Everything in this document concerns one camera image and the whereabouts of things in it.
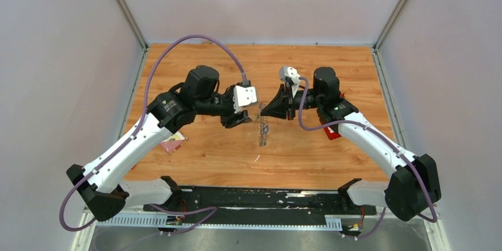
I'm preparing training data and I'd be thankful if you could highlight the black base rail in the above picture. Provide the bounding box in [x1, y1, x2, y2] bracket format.
[161, 185, 377, 225]

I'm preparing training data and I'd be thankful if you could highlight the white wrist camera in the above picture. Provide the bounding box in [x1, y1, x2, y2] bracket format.
[233, 85, 258, 114]
[279, 66, 301, 98]

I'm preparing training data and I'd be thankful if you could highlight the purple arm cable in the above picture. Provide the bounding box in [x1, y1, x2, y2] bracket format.
[59, 34, 251, 232]
[298, 76, 438, 224]

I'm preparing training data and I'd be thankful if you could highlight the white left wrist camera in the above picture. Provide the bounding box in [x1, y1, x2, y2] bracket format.
[233, 85, 258, 114]

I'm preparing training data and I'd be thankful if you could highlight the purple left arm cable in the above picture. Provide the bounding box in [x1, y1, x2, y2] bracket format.
[59, 34, 251, 232]

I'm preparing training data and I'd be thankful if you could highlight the white slotted cable duct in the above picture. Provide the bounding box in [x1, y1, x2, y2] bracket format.
[96, 213, 343, 231]

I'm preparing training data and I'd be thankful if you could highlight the red playing card box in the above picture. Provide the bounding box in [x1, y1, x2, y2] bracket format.
[160, 132, 188, 155]

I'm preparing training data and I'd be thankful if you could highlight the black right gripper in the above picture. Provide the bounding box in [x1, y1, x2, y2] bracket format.
[260, 83, 323, 121]

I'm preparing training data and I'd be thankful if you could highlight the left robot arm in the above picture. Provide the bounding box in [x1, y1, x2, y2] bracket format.
[66, 65, 258, 221]

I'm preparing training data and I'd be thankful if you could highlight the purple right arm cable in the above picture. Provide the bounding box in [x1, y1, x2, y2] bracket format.
[298, 76, 438, 224]

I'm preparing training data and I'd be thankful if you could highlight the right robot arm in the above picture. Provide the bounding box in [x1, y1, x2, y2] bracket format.
[261, 66, 442, 223]

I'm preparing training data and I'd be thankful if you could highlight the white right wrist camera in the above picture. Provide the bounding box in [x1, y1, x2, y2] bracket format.
[279, 66, 301, 98]

